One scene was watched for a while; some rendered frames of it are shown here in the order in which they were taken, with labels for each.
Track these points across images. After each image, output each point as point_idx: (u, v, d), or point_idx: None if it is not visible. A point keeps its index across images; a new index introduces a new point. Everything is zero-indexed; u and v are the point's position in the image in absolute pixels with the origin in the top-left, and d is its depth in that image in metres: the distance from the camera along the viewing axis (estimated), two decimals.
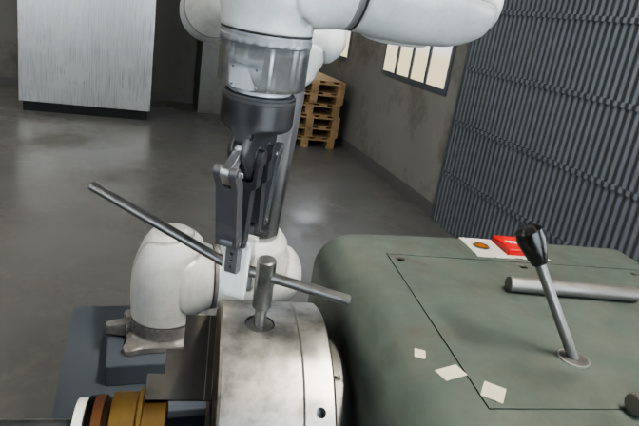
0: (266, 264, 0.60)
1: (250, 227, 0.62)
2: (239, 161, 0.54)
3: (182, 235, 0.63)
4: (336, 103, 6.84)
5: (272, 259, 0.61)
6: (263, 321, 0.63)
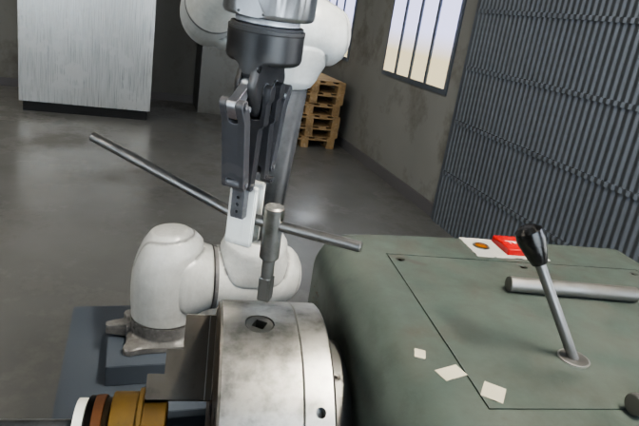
0: (274, 210, 0.58)
1: (257, 173, 0.60)
2: (246, 94, 0.51)
3: (185, 183, 0.61)
4: (336, 103, 6.84)
5: (280, 206, 0.59)
6: (271, 273, 0.61)
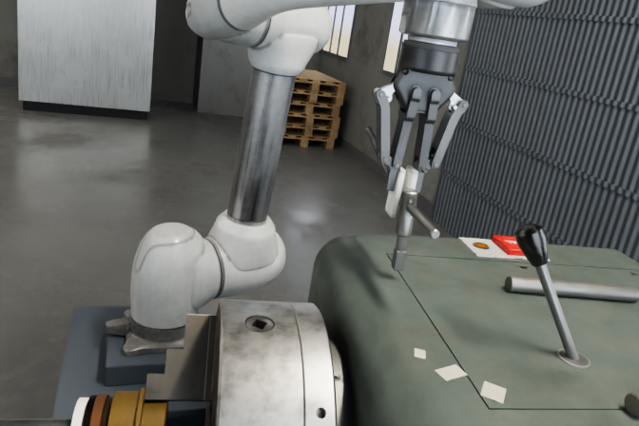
0: (403, 191, 0.72)
1: (416, 163, 0.75)
2: (392, 88, 0.71)
3: (385, 166, 0.82)
4: (336, 103, 6.84)
5: (414, 191, 0.72)
6: (400, 246, 0.74)
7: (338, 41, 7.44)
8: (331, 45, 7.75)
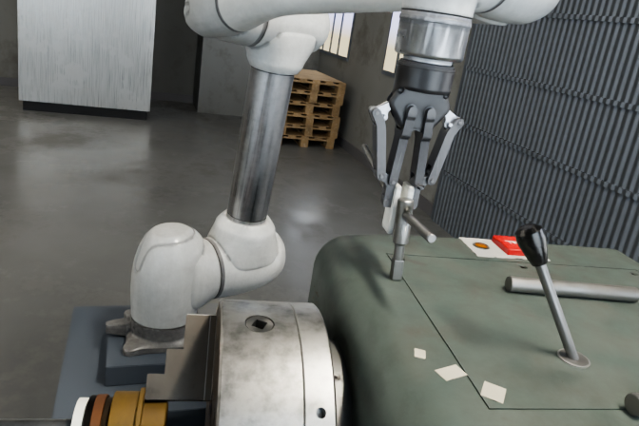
0: (399, 200, 0.73)
1: (414, 180, 0.76)
2: (388, 106, 0.71)
3: (381, 180, 0.84)
4: (336, 103, 6.84)
5: (409, 200, 0.73)
6: (397, 255, 0.75)
7: (338, 41, 7.44)
8: (331, 45, 7.75)
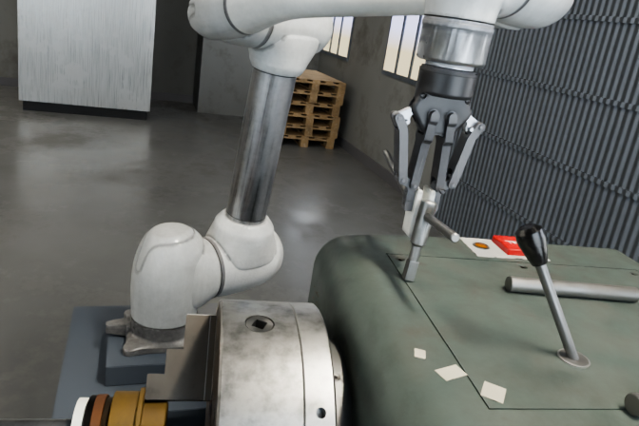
0: (423, 201, 0.74)
1: (435, 183, 0.76)
2: (410, 111, 0.72)
3: None
4: (336, 103, 6.84)
5: (433, 202, 0.74)
6: (414, 256, 0.75)
7: (338, 41, 7.44)
8: (331, 45, 7.75)
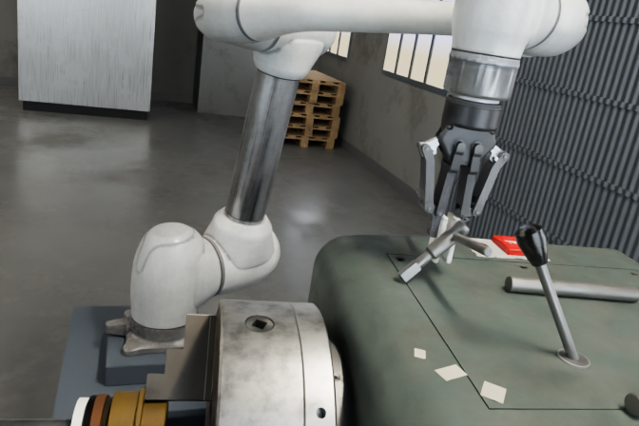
0: (461, 221, 0.76)
1: (458, 211, 0.78)
2: (436, 142, 0.74)
3: None
4: (336, 103, 6.84)
5: (467, 227, 0.76)
6: (421, 261, 0.75)
7: (338, 41, 7.44)
8: None
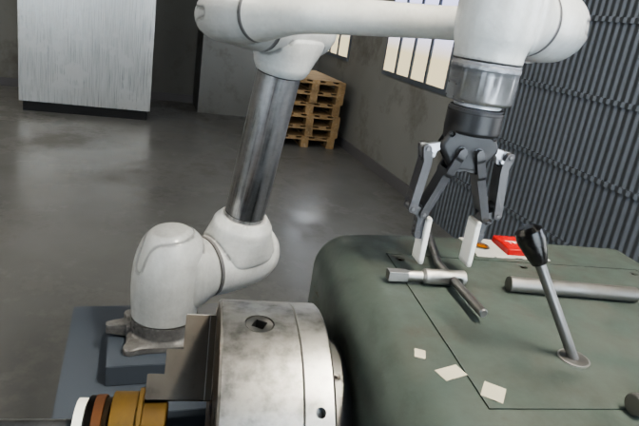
0: (466, 273, 0.77)
1: (479, 215, 0.79)
2: (438, 146, 0.74)
3: (436, 246, 0.87)
4: (336, 103, 6.84)
5: (465, 281, 0.77)
6: (414, 276, 0.75)
7: (338, 41, 7.44)
8: None
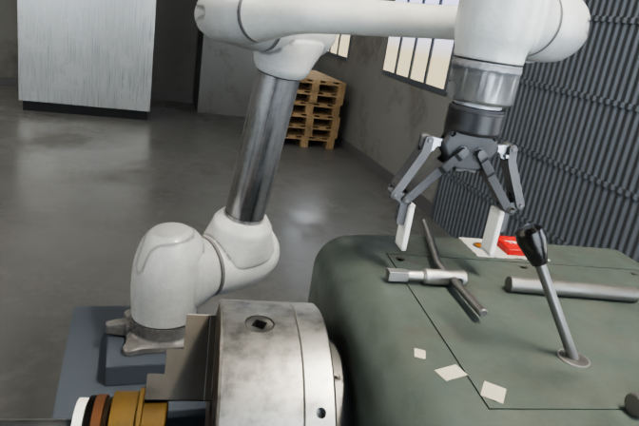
0: (466, 273, 0.77)
1: (502, 204, 0.79)
2: (439, 143, 0.74)
3: (436, 246, 0.87)
4: (336, 103, 6.84)
5: (465, 281, 0.77)
6: (414, 276, 0.75)
7: (338, 41, 7.44)
8: None
